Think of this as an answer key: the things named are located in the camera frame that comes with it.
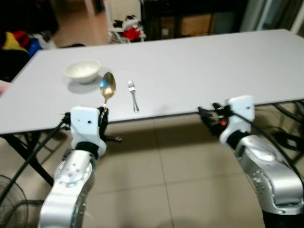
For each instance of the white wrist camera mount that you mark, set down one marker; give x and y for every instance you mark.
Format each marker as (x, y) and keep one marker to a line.
(84, 123)
(240, 111)

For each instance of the gold metal spoon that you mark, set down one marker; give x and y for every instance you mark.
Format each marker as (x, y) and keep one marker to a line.
(108, 86)

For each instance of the silver metal fork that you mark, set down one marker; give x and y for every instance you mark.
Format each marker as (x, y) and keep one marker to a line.
(133, 95)

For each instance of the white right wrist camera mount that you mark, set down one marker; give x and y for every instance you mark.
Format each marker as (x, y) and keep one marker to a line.
(240, 111)

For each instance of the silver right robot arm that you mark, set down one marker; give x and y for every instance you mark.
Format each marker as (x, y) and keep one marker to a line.
(270, 171)

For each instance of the red white black plush toy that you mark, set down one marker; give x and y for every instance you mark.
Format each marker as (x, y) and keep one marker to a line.
(133, 29)

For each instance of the white ceramic bowl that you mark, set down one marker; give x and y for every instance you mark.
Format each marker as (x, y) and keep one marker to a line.
(81, 70)

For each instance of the brown cardboard box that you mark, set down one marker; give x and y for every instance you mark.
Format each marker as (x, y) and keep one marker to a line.
(195, 24)

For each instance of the black cabinet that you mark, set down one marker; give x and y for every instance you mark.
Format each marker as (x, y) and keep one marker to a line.
(190, 19)

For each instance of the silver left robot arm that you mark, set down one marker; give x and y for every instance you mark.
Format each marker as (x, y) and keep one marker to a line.
(66, 183)

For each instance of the colourful clothes pile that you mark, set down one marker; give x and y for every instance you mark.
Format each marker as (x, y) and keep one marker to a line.
(19, 42)

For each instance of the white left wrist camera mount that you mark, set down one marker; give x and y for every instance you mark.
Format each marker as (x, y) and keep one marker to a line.
(84, 123)

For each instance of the black folding table leg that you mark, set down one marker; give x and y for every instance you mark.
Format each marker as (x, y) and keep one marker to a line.
(28, 160)
(285, 126)

